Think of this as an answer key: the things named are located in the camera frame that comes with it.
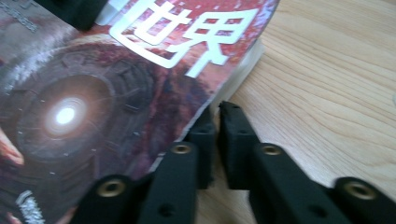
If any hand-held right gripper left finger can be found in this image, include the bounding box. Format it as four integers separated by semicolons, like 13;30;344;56
136;105;218;224

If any red science fiction magazine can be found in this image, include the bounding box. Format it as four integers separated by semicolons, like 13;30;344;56
0;0;280;224

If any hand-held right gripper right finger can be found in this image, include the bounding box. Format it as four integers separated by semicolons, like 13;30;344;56
218;100;354;224

